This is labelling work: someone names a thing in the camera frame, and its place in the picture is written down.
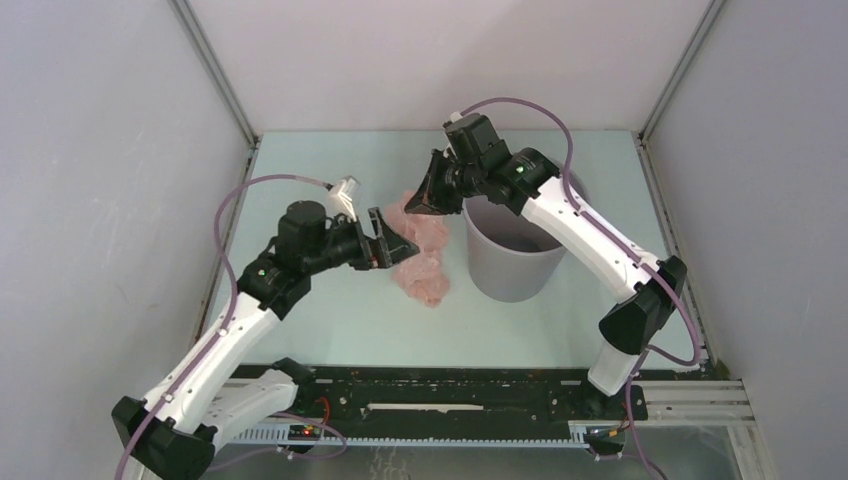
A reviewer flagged left aluminium frame post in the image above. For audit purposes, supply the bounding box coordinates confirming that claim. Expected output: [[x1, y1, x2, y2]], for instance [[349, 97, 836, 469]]
[[167, 0, 259, 148]]

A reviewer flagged grey round trash bin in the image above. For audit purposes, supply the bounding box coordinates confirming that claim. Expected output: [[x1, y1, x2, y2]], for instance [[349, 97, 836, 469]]
[[462, 196, 569, 303]]

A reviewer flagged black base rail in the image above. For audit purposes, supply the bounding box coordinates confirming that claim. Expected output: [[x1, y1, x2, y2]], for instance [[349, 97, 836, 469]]
[[225, 364, 647, 442]]

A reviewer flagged aluminium frame post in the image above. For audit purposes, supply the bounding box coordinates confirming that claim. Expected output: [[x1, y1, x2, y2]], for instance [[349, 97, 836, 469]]
[[167, 0, 259, 148], [639, 0, 729, 143]]

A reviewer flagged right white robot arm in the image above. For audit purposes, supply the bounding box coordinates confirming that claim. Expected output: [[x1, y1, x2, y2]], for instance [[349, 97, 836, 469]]
[[404, 113, 687, 418]]

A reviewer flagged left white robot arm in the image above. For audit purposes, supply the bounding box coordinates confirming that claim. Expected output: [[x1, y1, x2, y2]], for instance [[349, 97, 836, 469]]
[[112, 201, 419, 479]]

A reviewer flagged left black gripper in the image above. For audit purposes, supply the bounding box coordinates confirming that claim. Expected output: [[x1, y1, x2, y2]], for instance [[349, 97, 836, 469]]
[[305, 207, 419, 275]]

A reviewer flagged pink plastic trash bag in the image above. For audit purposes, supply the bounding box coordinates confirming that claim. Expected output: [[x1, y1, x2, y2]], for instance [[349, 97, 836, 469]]
[[384, 190, 450, 308]]

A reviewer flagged right aluminium frame post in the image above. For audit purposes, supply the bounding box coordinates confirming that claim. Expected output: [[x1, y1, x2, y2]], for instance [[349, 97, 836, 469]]
[[639, 0, 729, 143]]

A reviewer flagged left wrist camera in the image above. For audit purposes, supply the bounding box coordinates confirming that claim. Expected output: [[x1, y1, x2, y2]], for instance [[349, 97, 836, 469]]
[[327, 176, 361, 221]]

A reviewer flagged small circuit board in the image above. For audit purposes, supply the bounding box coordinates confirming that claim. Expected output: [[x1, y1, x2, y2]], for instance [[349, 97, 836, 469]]
[[287, 425, 322, 441]]

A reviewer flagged white toothed cable tray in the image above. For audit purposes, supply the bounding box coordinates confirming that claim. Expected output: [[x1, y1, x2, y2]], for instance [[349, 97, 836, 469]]
[[229, 423, 589, 448]]

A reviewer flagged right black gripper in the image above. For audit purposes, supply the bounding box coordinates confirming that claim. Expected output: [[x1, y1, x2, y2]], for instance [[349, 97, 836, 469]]
[[406, 149, 484, 216]]

